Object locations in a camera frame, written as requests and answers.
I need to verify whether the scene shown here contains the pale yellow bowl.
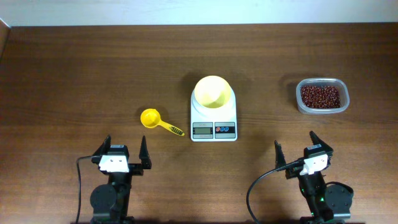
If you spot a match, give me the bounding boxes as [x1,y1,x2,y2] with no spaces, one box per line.
[193,75,232,109]

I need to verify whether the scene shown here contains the clear plastic container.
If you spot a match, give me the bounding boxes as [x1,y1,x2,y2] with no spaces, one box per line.
[295,78,350,114]

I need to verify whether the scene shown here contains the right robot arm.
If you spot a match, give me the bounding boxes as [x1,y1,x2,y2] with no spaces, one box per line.
[274,131,354,223]

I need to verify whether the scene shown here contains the white digital kitchen scale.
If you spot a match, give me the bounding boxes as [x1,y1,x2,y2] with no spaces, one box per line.
[190,89,238,142]

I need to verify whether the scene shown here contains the red beans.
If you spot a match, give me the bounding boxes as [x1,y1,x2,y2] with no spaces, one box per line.
[300,85,341,109]

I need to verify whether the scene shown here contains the yellow measuring scoop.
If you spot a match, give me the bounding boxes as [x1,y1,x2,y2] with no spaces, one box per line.
[140,108,185,136]

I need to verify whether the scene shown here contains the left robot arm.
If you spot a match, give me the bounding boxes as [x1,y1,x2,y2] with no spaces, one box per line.
[90,135,152,224]

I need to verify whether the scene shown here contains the right black cable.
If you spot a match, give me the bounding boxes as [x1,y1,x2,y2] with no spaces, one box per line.
[246,159,305,224]

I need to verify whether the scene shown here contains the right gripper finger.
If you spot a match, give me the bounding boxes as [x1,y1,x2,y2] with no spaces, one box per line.
[309,131,331,150]
[274,140,287,170]

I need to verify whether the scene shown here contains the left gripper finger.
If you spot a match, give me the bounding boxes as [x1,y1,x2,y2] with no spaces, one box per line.
[93,134,111,156]
[139,136,152,169]

